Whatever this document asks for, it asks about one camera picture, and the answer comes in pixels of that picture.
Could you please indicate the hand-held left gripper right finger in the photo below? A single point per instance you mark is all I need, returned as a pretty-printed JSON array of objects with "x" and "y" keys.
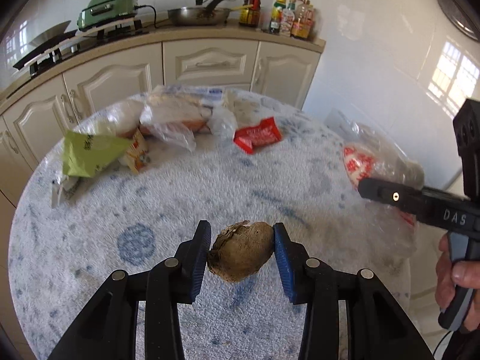
[{"x": 283, "y": 262}]

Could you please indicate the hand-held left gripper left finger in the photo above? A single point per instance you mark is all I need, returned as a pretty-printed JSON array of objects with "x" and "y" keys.
[{"x": 198, "y": 262}]

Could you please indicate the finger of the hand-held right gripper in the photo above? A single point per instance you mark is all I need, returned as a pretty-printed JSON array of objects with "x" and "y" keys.
[{"x": 390, "y": 195}]

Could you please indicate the red white print plastic bag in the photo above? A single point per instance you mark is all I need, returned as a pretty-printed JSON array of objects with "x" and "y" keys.
[{"x": 360, "y": 163}]

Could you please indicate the green snack packet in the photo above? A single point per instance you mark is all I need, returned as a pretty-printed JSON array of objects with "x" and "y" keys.
[{"x": 90, "y": 153}]

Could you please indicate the person's right hand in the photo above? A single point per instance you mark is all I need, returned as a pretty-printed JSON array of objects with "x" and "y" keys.
[{"x": 446, "y": 270}]

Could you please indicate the blue floral white tablecloth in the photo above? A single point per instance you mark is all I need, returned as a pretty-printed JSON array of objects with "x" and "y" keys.
[{"x": 150, "y": 210}]

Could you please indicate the yellow red print snack packet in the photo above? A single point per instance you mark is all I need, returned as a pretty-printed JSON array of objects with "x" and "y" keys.
[{"x": 137, "y": 152}]

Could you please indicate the red snack wrapper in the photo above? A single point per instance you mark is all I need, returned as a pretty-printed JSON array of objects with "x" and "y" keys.
[{"x": 258, "y": 137}]

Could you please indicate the clear plastic bag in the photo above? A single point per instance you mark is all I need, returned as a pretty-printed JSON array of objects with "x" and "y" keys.
[{"x": 168, "y": 129}]

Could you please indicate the small white wrapper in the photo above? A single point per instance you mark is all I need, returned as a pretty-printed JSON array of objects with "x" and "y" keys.
[{"x": 62, "y": 191}]

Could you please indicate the cream lower kitchen cabinet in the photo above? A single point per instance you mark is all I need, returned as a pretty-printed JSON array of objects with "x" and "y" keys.
[{"x": 285, "y": 71}]

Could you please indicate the clear package with blue label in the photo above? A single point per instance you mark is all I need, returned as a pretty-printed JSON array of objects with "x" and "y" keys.
[{"x": 180, "y": 95}]

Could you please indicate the large cream drawer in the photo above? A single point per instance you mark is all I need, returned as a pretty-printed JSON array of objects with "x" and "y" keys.
[{"x": 210, "y": 62}]

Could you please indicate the group of condiment bottles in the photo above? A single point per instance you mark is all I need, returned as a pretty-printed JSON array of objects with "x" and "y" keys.
[{"x": 285, "y": 18}]

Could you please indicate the black gas stove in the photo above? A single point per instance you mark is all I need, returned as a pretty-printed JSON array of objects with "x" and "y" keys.
[{"x": 93, "y": 39}]

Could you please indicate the green electric cooking pot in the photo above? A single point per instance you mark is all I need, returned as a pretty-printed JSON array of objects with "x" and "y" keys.
[{"x": 107, "y": 9}]

